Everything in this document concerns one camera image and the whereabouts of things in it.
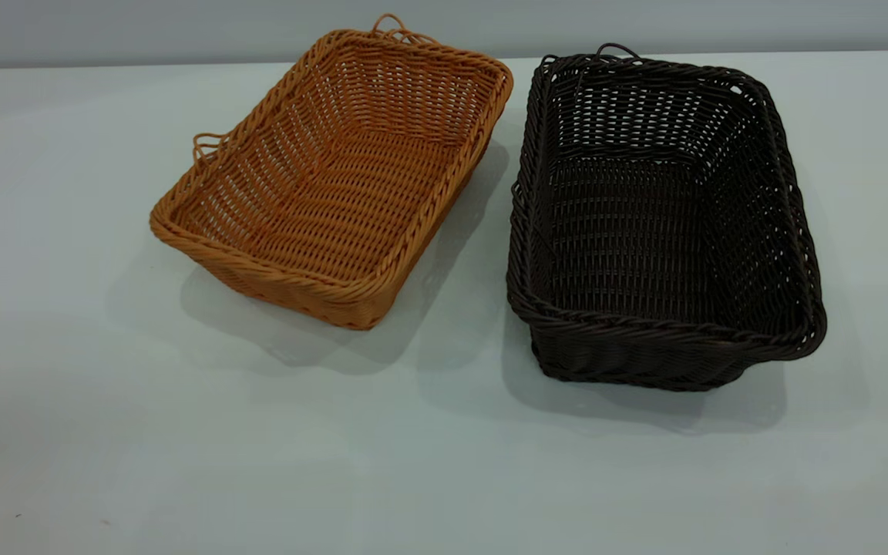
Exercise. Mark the orange-brown wicker basket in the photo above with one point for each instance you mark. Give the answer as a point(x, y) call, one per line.
point(336, 200)

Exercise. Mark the dark brown wicker basket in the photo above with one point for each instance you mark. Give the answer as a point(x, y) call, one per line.
point(629, 231)

